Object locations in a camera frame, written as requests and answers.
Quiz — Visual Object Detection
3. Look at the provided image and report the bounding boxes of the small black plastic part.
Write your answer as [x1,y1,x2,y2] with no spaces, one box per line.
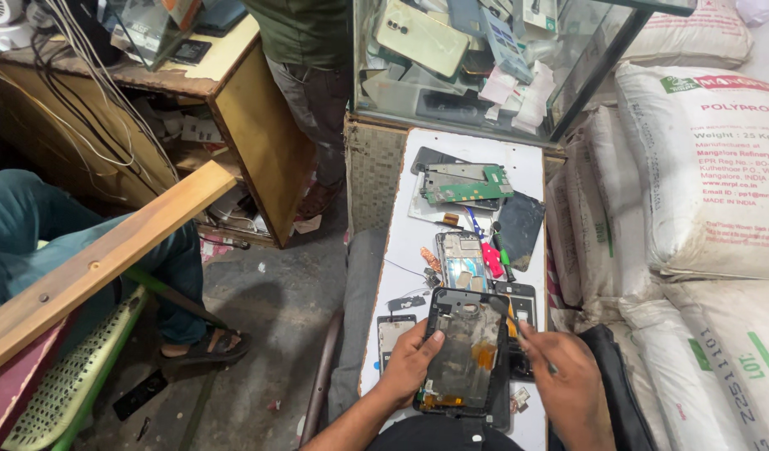
[387,294,427,313]

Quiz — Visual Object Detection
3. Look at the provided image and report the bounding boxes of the black phone housing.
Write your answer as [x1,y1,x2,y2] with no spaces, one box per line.
[413,287,512,433]

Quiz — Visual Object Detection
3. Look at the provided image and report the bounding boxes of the tiled cabinet stand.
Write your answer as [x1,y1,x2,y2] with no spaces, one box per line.
[345,116,410,236]

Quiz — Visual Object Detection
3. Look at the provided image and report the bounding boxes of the brown chair armrest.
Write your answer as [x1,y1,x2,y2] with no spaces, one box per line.
[298,310,345,447]

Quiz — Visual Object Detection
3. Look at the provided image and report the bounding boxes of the person's right hand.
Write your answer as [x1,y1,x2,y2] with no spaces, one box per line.
[518,319,618,451]

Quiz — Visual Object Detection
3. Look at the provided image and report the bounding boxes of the black framed phone chassis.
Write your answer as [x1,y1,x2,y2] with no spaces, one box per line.
[377,314,418,375]

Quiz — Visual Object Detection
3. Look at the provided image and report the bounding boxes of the green handled screwdriver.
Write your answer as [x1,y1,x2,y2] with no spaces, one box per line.
[491,221,517,283]

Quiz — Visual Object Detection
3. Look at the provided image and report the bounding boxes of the metal tweezers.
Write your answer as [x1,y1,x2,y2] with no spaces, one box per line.
[490,297,559,377]

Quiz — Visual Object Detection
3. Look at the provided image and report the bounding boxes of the black flat floor object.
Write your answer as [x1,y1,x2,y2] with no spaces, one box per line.
[113,370,169,422]

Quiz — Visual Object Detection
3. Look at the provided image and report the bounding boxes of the white fan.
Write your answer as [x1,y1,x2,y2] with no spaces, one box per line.
[0,0,42,52]

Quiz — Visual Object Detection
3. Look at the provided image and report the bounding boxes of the glass display case with phones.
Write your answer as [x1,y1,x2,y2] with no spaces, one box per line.
[350,0,698,145]

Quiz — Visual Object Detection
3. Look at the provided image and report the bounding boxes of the white work board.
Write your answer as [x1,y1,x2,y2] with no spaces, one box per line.
[358,128,548,451]

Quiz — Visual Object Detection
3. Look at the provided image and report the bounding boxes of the black phone bezel frame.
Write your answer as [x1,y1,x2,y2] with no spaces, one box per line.
[494,282,538,380]

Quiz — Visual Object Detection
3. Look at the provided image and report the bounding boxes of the silver phone middle frame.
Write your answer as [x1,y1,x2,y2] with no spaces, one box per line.
[436,232,491,294]

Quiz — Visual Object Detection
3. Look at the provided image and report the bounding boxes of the wooden plank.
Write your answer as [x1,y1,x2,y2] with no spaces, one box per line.
[0,161,237,378]

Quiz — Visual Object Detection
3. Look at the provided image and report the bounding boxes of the bundle of white cables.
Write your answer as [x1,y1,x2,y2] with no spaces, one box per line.
[30,0,180,184]

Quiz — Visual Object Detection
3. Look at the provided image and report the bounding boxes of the green perforated chair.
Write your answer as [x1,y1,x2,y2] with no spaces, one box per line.
[1,285,150,451]

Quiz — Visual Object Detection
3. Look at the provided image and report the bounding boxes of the black phone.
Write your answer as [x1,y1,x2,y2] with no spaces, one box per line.
[411,147,467,175]

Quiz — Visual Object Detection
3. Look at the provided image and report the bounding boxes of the person's black clothing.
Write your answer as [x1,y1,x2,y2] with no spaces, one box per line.
[366,413,549,451]

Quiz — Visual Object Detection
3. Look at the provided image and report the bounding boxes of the dark dusty phone cover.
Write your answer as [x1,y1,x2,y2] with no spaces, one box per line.
[497,191,546,272]

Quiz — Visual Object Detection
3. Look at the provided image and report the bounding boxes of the person's left hand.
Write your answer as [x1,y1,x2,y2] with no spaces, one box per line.
[375,318,447,409]

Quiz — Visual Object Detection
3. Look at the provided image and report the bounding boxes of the green circuit board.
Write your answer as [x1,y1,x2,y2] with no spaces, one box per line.
[420,164,514,204]

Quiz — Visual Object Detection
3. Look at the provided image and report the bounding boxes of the heap of white woven sacks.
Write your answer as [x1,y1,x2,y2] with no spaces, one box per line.
[545,0,769,451]

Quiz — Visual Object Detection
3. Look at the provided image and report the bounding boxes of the cluttered wooden desk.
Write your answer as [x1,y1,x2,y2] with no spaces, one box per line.
[0,0,316,249]

